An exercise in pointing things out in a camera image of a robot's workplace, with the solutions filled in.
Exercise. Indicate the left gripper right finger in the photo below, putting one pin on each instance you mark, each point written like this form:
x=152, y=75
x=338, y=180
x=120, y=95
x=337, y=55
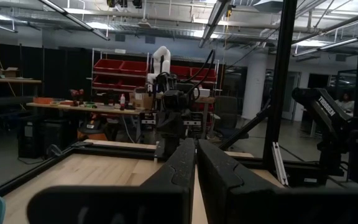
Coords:
x=228, y=193

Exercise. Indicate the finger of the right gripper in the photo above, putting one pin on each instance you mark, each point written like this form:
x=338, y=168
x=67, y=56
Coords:
x=193, y=127
x=148, y=127

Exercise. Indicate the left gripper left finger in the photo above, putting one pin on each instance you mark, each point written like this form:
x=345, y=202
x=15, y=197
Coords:
x=166, y=199

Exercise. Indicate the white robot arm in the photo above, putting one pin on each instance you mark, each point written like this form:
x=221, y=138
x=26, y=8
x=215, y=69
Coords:
x=162, y=59

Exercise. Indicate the black Trossen-lettered robot arm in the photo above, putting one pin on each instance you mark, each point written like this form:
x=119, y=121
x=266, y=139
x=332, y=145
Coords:
x=325, y=107

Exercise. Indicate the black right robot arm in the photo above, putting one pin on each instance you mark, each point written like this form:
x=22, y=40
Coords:
x=166, y=82

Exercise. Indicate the white box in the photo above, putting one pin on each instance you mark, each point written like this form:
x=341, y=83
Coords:
x=202, y=92

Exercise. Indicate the black office chair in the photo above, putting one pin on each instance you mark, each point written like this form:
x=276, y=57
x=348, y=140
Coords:
x=228, y=115

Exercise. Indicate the red plastic storage bin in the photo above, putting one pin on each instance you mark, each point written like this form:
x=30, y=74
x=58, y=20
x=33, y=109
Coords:
x=180, y=71
x=134, y=68
x=205, y=74
x=106, y=82
x=132, y=84
x=107, y=66

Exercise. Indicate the orange black shop vacuum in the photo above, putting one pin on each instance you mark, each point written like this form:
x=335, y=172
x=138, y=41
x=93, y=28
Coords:
x=92, y=130

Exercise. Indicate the silver aluminium bar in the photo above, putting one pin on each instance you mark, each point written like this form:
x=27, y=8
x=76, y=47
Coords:
x=280, y=165

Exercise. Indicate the wooden workbench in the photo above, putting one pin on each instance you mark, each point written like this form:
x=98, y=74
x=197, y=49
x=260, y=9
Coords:
x=82, y=109

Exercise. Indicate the white column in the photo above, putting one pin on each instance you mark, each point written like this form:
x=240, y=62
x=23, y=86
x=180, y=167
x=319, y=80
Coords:
x=254, y=87

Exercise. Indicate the red black power tool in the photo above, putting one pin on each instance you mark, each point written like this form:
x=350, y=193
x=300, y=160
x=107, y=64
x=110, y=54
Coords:
x=77, y=96

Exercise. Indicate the metal shelf rack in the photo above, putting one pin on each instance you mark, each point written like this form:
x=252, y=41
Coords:
x=92, y=71

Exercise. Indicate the orange tray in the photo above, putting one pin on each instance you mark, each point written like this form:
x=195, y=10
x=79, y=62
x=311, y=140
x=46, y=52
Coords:
x=42, y=100

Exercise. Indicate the black computer tower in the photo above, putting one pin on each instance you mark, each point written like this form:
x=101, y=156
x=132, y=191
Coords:
x=30, y=140

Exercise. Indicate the wooden shelf board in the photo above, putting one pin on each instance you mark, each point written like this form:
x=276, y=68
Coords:
x=11, y=81

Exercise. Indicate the person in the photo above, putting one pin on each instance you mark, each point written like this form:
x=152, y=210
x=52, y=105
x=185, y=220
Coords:
x=346, y=102

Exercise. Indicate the small cardboard box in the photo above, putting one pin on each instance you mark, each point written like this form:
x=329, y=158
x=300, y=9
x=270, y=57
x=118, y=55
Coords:
x=9, y=72

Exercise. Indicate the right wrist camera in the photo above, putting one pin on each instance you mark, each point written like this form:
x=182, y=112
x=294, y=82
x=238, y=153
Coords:
x=175, y=99

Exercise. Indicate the black aluminium rig frame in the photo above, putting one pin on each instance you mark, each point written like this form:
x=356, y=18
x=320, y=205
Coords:
x=280, y=93

